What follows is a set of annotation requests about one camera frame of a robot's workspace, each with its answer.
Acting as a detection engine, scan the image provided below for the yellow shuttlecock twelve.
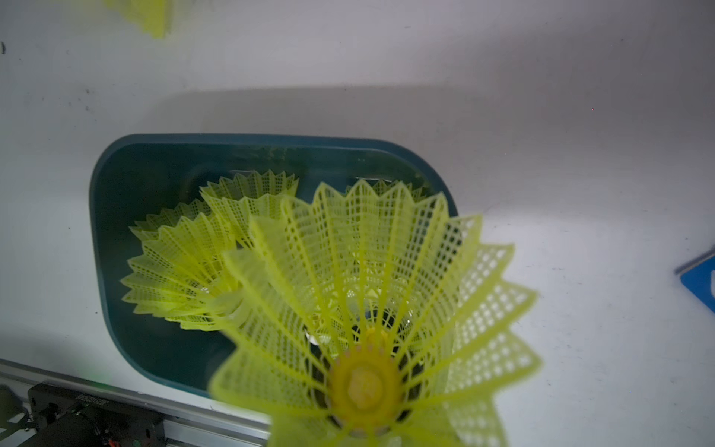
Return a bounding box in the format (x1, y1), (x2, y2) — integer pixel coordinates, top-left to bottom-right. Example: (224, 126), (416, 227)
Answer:
(208, 184), (541, 446)

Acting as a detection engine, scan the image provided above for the yellow shuttlecock seven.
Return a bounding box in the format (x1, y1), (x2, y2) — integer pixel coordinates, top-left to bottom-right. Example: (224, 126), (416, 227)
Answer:
(199, 171), (299, 249)

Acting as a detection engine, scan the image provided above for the yellow shuttlecock six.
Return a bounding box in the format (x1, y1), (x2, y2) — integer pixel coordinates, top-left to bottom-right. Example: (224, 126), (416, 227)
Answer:
(120, 199), (238, 332)

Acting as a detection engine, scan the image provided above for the teal plastic storage box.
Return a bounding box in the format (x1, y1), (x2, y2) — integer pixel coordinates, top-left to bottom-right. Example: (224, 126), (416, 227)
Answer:
(89, 133), (449, 396)

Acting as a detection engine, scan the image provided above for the yellow shuttlecock one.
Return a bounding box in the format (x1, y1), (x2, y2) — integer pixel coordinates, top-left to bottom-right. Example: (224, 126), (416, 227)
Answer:
(104, 0), (172, 39)

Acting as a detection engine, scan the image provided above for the red blue white packet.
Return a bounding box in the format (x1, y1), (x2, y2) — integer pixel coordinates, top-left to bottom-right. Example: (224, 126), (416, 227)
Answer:
(675, 248), (715, 312)

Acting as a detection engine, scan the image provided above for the aluminium front rail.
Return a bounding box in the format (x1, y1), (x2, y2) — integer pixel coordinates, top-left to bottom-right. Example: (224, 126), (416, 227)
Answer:
(1, 359), (269, 446)

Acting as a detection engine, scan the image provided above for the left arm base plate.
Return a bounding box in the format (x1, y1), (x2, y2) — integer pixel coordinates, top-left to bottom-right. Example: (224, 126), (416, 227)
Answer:
(1, 384), (167, 446)

